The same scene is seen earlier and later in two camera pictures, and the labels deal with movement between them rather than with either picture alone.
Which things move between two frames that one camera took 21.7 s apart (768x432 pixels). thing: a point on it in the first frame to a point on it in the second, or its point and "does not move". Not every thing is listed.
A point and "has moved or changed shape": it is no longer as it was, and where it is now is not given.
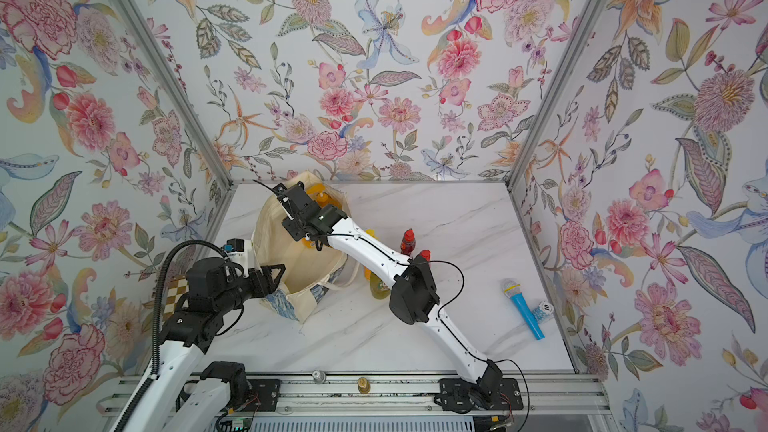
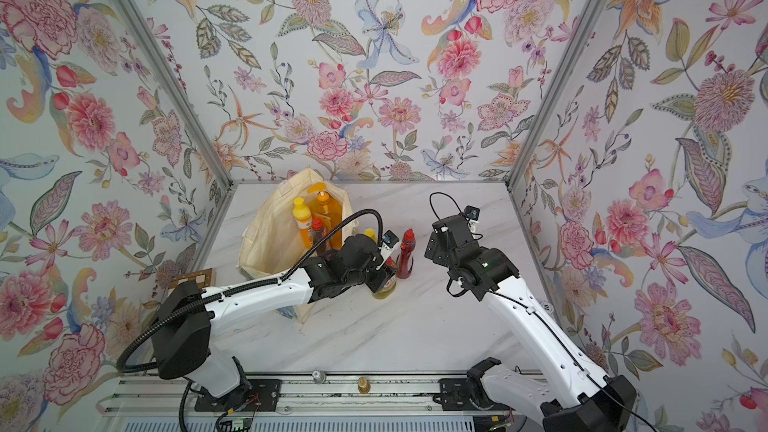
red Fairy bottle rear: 408,242 does not move
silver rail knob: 318,377 does not move
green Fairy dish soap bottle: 379,289 does not move
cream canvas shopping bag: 313,272 has moved or changed shape
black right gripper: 291,225 to 434,246
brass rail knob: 364,385 does not move
